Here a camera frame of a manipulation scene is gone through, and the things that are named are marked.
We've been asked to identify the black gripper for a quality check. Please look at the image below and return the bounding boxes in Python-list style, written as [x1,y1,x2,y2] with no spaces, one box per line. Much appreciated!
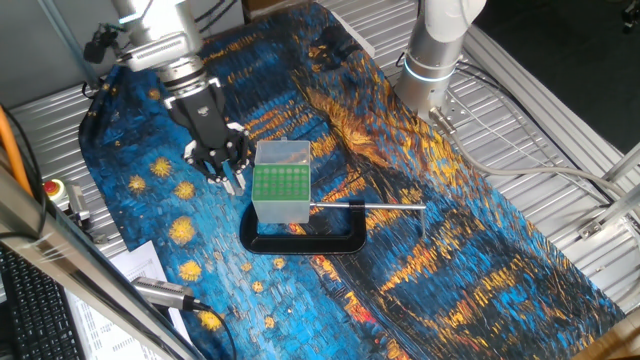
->
[163,76,252,197]

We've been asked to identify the green pipette tip box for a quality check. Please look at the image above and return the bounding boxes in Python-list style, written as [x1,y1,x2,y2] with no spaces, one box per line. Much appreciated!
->
[250,136,313,226]

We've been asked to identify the black C-clamp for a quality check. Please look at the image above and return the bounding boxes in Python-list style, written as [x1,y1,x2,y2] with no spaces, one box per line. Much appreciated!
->
[238,199,428,257]

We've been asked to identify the printed white paper sheet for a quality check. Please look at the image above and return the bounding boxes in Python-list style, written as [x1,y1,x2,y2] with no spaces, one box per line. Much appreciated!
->
[63,239,194,360]

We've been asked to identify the red emergency stop button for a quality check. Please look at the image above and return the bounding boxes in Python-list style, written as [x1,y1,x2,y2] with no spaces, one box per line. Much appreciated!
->
[42,178,93,227]

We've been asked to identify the starry night painting cloth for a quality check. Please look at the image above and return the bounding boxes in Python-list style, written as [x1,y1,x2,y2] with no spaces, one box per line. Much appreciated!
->
[78,0,627,360]

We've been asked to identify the black keyboard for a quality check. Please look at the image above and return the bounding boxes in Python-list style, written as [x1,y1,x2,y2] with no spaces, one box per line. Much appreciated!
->
[0,246,87,360]

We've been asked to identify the wooden board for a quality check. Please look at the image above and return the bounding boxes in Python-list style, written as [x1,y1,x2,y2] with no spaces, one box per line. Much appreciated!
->
[568,306,640,360]

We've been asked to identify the black microphone cable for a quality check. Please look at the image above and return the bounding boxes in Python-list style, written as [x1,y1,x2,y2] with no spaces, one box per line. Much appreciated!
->
[198,301,239,360]

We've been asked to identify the aluminium frame beam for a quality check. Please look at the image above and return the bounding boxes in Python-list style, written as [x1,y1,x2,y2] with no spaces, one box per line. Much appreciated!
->
[0,163,207,360]

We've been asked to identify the black cable bundle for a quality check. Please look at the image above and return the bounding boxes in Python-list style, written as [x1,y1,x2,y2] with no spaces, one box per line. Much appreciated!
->
[0,103,50,242]

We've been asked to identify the orange cable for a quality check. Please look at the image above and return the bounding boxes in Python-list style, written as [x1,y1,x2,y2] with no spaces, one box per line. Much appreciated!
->
[0,103,34,197]

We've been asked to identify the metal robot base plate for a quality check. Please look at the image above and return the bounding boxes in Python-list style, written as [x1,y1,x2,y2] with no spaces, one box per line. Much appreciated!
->
[418,91,475,135]

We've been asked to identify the thick grey cable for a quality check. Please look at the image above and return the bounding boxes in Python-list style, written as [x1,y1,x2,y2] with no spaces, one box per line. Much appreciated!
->
[428,106,640,202]

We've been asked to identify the aluminium corner bracket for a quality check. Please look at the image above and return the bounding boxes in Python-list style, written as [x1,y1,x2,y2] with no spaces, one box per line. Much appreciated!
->
[576,143,640,242]

